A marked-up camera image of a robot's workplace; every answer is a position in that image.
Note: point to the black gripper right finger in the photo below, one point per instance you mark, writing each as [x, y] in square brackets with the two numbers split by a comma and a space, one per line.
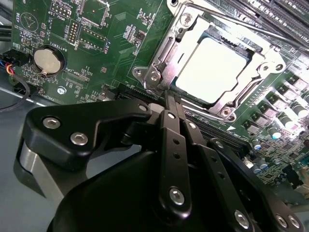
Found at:
[207, 164]

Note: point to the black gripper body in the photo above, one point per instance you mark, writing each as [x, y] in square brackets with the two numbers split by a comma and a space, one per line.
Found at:
[116, 198]

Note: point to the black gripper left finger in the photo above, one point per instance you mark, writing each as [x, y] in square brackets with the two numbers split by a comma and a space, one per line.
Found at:
[60, 145]

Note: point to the silver CPU plate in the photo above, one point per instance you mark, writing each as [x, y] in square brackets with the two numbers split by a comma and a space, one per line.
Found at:
[212, 70]

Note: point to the metal socket cover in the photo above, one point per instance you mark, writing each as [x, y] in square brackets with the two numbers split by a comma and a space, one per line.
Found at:
[260, 56]

